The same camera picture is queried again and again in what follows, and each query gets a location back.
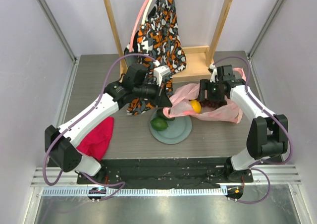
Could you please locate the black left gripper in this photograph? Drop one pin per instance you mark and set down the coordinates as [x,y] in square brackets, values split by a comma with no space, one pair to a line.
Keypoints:
[163,100]

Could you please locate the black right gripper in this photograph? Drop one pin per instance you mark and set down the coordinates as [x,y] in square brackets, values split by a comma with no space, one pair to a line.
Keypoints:
[211,100]

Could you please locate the fake green avocado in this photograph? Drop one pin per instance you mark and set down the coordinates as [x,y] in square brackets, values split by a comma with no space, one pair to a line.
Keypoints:
[161,115]

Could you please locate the pink plastic bag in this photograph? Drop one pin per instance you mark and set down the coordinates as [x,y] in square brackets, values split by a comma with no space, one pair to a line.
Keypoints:
[181,106]

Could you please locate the fake green lime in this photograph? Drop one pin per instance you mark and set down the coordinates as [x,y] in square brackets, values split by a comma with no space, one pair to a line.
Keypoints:
[159,124]

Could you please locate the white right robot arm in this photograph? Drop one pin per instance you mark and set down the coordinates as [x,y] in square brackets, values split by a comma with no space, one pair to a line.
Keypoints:
[267,136]

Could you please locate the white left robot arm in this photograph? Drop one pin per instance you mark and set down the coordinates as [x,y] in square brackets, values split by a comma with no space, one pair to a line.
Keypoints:
[61,143]

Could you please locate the fake red grapes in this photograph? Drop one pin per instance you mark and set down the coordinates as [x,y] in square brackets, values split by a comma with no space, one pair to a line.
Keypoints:
[214,105]

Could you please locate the grey round plate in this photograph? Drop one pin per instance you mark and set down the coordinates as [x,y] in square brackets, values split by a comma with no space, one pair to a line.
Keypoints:
[177,131]

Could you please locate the wooden clothes rack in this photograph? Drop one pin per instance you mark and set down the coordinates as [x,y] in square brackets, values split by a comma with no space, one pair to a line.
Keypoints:
[200,57]

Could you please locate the orange grey patterned garment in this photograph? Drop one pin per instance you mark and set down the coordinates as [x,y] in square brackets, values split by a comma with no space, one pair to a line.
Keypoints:
[158,37]

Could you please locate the red cloth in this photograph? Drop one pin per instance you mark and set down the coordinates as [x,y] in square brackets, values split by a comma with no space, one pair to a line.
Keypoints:
[96,142]

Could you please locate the pink clothes hanger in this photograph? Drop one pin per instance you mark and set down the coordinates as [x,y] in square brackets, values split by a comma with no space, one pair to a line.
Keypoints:
[140,20]

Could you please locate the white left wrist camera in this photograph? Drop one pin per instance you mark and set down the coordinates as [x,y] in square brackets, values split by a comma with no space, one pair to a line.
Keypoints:
[160,72]

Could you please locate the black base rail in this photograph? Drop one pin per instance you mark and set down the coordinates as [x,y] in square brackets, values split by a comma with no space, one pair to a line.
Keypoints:
[171,173]

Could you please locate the white cable duct strip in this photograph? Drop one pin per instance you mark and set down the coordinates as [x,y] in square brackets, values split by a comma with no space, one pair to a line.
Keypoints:
[99,191]

